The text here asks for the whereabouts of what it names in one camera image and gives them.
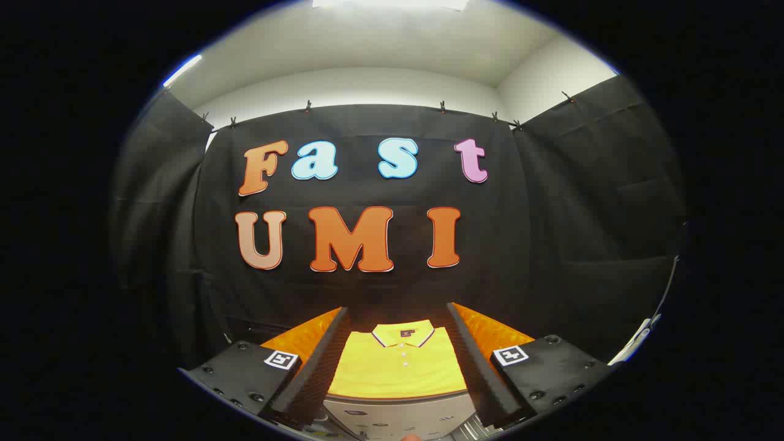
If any ceiling light panel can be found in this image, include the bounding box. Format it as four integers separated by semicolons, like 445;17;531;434
162;54;203;88
312;0;470;10

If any white panel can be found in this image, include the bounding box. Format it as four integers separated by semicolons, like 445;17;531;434
609;312;663;366

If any black backdrop cloth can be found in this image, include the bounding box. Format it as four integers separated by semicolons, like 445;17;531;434
196;104;533;347

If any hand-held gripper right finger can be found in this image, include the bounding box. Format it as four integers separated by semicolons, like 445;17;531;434
446;301;615;429

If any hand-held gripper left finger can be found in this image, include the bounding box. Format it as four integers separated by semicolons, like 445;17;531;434
178;306;351;429

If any black side cloth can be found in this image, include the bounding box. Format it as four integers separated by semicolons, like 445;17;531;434
110;91;215;368
513;75;687;362

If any yellow polo shirt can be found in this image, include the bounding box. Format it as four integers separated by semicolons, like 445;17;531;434
328;320;469;399

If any grey cabinet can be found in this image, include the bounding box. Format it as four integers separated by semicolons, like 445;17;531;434
306;392;494;441

